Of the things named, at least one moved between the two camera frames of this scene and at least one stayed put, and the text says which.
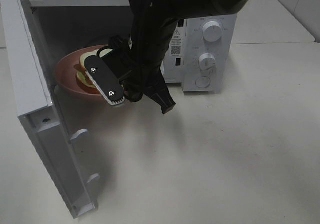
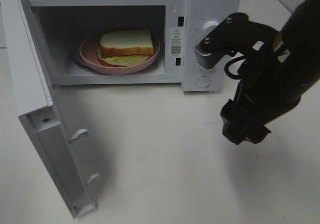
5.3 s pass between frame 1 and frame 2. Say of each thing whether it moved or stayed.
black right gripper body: moved
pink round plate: moved
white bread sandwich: moved
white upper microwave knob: stayed
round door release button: stayed
